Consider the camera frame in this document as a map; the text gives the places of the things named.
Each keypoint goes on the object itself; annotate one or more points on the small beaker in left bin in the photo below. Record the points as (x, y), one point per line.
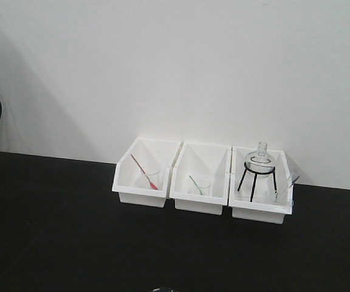
(154, 177)

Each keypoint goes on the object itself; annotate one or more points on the white middle storage bin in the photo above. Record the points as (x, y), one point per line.
(200, 160)

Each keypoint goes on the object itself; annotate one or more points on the white storage bin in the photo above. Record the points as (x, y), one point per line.
(151, 154)
(200, 160)
(258, 209)

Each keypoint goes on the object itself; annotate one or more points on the white left storage bin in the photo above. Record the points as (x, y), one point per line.
(151, 154)

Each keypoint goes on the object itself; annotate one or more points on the red stirring rod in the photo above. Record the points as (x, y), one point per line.
(151, 184)

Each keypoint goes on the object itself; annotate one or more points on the green stirring rod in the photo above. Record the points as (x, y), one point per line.
(196, 185)

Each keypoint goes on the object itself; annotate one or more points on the small beaker in middle bin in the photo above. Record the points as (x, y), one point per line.
(204, 184)

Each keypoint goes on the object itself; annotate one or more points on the round glass flask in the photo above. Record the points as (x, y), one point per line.
(260, 160)

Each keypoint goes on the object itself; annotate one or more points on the white right storage bin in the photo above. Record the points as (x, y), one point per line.
(258, 209)

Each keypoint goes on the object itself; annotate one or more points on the clear glass beaker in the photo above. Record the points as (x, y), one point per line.
(163, 289)

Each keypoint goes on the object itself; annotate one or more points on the black wire tripod stand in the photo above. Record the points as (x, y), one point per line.
(255, 177)

